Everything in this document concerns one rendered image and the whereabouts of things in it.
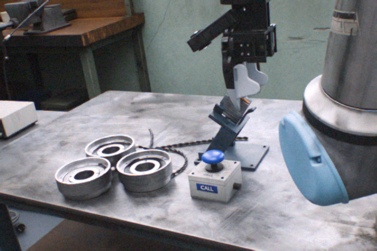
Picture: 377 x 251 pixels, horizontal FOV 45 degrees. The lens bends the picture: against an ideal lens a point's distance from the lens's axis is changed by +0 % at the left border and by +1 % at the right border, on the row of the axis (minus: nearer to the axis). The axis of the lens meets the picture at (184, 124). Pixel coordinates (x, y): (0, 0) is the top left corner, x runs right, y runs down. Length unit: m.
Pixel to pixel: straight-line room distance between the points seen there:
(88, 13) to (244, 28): 2.08
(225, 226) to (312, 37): 1.73
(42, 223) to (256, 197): 1.34
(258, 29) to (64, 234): 0.75
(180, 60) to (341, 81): 2.24
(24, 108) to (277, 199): 1.08
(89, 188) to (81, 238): 0.39
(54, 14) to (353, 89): 2.24
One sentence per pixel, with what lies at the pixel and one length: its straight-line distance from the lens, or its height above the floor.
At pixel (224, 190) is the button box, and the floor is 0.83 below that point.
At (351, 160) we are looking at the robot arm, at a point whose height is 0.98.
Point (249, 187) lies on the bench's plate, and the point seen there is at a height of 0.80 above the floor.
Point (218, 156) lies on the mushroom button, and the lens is 0.77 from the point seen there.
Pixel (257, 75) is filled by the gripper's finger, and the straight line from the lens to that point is 0.88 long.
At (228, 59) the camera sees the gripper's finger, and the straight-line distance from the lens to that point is 0.81.
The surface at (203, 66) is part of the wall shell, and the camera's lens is 2.62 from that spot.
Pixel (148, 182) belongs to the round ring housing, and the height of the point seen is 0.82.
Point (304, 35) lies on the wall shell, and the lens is 2.37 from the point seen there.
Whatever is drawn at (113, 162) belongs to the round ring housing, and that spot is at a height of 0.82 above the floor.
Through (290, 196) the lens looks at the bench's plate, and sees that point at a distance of 0.79.
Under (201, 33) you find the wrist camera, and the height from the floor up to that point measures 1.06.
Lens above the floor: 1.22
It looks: 22 degrees down
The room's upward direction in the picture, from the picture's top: 8 degrees counter-clockwise
